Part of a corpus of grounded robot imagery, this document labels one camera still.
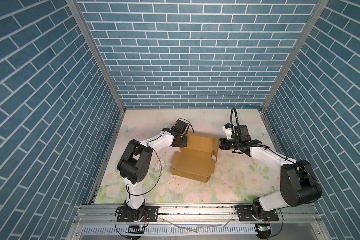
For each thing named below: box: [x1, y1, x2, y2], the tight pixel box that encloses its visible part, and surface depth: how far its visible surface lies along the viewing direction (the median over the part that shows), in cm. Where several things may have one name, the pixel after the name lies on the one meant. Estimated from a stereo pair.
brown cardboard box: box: [170, 134, 219, 183], surface depth 91 cm
